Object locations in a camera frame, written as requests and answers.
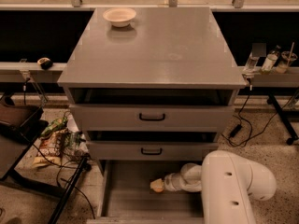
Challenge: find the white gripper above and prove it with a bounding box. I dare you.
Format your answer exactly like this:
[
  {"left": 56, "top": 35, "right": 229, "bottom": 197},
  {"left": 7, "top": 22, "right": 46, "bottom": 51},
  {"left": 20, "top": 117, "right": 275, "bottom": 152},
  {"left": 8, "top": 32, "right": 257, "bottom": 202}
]
[{"left": 150, "top": 173, "right": 182, "bottom": 191}]

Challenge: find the grey drawer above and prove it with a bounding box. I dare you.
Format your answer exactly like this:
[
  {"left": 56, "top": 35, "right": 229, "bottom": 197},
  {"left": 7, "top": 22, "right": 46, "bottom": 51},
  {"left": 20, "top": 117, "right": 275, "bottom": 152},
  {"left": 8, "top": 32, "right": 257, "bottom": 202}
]
[
  {"left": 70, "top": 105, "right": 234, "bottom": 133},
  {"left": 87, "top": 141, "right": 218, "bottom": 161},
  {"left": 86, "top": 161, "right": 204, "bottom": 224}
]

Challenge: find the black tape measure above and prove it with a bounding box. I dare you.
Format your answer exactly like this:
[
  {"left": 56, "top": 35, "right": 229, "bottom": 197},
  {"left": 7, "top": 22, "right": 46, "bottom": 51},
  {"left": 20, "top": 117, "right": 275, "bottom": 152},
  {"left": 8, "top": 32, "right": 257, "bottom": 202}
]
[{"left": 37, "top": 57, "right": 53, "bottom": 70}]

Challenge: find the green snack bag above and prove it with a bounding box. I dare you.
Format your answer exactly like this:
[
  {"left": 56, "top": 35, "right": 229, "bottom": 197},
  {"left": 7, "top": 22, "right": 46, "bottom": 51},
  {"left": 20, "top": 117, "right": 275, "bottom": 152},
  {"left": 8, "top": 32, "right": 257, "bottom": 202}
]
[{"left": 41, "top": 118, "right": 67, "bottom": 138}]

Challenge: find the grey top drawer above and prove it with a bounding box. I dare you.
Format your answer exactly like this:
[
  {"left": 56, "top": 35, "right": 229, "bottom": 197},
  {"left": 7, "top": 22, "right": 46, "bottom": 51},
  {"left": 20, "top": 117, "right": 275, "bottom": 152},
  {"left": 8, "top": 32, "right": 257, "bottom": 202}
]
[{"left": 70, "top": 105, "right": 234, "bottom": 133}]

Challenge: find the clear plastic water bottle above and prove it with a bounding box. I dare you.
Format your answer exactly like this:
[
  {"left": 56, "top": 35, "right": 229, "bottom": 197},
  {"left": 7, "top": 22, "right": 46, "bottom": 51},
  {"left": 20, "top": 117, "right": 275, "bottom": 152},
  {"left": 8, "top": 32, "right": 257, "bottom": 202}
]
[{"left": 242, "top": 54, "right": 259, "bottom": 78}]

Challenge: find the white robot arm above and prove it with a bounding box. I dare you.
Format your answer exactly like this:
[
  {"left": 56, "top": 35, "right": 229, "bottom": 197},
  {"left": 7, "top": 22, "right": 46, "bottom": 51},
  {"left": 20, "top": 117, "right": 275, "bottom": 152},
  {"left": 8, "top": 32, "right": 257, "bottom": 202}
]
[{"left": 150, "top": 150, "right": 277, "bottom": 224}]

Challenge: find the grey drawer cabinet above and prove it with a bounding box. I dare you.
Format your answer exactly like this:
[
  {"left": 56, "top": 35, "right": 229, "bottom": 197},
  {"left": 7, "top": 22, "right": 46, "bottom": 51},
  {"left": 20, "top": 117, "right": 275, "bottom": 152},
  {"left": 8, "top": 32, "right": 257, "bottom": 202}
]
[{"left": 57, "top": 7, "right": 247, "bottom": 176}]

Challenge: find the plastic cup with straw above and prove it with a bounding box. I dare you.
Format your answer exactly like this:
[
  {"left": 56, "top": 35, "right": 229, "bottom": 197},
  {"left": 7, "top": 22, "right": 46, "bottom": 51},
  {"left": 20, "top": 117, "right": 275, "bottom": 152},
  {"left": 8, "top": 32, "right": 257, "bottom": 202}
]
[{"left": 276, "top": 43, "right": 298, "bottom": 74}]

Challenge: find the black power adapter cable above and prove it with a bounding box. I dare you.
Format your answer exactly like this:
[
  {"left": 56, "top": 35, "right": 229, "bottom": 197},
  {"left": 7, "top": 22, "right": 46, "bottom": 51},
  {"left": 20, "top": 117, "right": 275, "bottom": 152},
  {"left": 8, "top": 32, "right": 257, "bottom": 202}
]
[{"left": 221, "top": 77, "right": 281, "bottom": 148}]

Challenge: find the white bowl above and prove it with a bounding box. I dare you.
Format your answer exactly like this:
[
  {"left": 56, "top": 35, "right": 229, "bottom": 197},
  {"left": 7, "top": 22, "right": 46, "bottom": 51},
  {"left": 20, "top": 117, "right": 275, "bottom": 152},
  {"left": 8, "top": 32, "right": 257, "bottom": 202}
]
[{"left": 103, "top": 7, "right": 136, "bottom": 28}]

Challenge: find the dark tray on stand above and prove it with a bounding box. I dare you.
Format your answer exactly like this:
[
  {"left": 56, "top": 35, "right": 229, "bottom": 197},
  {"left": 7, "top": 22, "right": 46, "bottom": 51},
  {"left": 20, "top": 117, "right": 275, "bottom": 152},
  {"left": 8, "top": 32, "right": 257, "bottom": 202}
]
[{"left": 0, "top": 96, "right": 43, "bottom": 139}]

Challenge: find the brown snack bag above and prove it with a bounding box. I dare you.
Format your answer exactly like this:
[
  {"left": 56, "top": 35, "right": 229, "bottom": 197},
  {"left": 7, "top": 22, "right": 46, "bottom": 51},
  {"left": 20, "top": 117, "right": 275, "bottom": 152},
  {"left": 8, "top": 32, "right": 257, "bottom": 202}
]
[{"left": 33, "top": 130, "right": 66, "bottom": 168}]

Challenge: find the black table leg with caster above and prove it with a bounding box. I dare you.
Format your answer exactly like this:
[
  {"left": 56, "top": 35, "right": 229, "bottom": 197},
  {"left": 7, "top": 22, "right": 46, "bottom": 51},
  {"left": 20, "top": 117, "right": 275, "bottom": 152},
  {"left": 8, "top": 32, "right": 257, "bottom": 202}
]
[{"left": 267, "top": 94, "right": 299, "bottom": 146}]

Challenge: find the green tea bottle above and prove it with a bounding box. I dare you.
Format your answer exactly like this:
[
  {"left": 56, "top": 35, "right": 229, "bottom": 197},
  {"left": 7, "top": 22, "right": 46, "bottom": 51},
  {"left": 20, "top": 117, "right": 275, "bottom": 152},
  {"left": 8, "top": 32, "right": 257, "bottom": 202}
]
[{"left": 260, "top": 45, "right": 281, "bottom": 74}]

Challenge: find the orange fruit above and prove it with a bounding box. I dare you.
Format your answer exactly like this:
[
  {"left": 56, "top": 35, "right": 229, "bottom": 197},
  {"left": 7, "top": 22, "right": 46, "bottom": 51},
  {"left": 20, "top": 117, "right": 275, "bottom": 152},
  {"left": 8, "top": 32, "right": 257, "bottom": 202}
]
[{"left": 153, "top": 186, "right": 164, "bottom": 193}]

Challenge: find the grey bottom drawer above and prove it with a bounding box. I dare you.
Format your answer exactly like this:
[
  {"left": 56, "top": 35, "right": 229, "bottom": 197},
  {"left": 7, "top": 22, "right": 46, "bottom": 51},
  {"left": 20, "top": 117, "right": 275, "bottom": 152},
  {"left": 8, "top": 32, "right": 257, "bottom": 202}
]
[{"left": 86, "top": 161, "right": 204, "bottom": 224}]

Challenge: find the black stand frame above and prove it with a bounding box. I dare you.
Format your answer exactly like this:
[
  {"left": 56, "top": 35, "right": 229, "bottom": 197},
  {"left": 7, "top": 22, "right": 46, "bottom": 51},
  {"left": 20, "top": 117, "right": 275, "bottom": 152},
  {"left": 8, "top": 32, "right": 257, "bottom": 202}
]
[{"left": 0, "top": 119, "right": 92, "bottom": 224}]

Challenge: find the grey middle drawer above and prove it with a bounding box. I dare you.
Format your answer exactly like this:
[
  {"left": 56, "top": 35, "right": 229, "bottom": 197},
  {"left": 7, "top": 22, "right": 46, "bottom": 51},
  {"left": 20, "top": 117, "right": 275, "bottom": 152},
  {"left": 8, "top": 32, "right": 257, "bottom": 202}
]
[{"left": 87, "top": 141, "right": 218, "bottom": 161}]

